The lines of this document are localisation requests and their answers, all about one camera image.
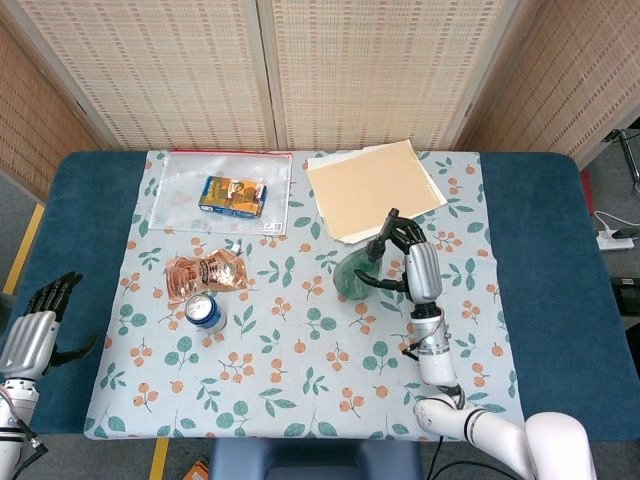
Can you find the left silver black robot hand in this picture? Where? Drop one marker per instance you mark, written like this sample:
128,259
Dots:
27,340

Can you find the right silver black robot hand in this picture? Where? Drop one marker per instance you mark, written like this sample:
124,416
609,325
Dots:
424,272

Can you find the green glass bottle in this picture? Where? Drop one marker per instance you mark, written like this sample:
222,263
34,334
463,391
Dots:
352,275

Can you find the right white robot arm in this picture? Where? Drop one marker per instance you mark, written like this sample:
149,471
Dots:
435,360

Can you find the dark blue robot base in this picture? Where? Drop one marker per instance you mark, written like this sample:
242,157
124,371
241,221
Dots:
315,460

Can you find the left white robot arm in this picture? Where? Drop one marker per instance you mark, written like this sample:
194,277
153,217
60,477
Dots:
15,405

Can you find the tan paper folder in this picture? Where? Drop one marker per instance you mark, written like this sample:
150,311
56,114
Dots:
370,190

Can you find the dark teal table cover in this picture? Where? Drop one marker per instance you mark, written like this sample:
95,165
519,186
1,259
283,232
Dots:
550,300

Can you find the floral fruit print tablecloth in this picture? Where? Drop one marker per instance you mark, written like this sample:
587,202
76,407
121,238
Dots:
300,375

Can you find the blue silver drink can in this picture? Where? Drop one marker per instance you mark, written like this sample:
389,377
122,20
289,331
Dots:
202,311

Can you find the white power strip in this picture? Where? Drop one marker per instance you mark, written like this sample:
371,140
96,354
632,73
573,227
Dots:
612,244

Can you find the orange foil spout pouch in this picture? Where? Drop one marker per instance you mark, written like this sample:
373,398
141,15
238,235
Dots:
210,272

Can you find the woven folding screen panel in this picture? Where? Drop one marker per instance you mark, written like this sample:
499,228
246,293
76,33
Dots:
560,90
30,125
380,75
150,75

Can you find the clear zip document bag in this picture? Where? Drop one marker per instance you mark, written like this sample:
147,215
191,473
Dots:
175,200

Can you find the black box on floor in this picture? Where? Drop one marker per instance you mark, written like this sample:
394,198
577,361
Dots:
627,295

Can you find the black power adapter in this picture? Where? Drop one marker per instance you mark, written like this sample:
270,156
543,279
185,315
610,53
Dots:
625,232

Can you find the blue yellow carton box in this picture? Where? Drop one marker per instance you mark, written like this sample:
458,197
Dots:
232,197

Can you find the orange box on floor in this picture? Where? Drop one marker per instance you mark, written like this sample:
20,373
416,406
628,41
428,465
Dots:
196,471

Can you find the black metal stand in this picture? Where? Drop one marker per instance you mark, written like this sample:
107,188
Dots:
627,150

